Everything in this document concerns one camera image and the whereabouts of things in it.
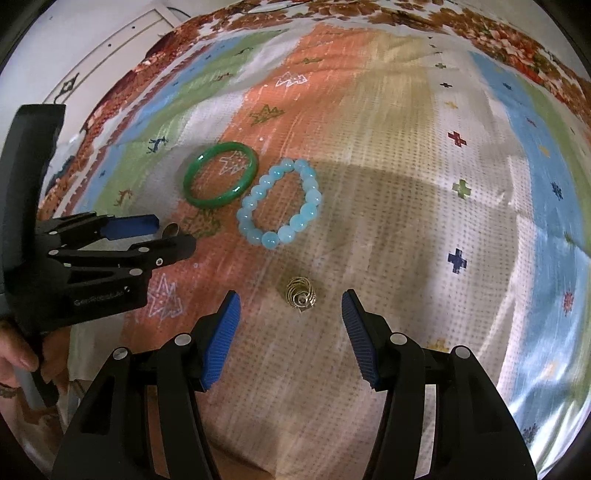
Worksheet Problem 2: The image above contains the green jade bangle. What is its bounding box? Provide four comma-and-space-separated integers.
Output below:
182, 141, 259, 210

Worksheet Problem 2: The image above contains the light blue bead bracelet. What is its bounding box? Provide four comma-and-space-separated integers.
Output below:
235, 157, 324, 251

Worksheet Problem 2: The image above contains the gold wire cage pendant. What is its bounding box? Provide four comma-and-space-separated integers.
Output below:
284, 276, 317, 312

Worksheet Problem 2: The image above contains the person's left hand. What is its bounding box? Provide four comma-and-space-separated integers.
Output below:
0, 321, 70, 392

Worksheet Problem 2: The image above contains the crumpled grey cloth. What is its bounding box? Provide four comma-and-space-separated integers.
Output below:
40, 153, 76, 198

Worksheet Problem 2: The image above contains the white wooden headboard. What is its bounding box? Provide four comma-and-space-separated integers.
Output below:
43, 2, 180, 111

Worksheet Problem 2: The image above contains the striped colourful bed blanket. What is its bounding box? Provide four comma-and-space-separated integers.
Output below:
69, 22, 590, 479

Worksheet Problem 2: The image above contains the floral brown bedsheet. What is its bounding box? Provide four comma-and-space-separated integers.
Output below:
37, 1, 590, 220

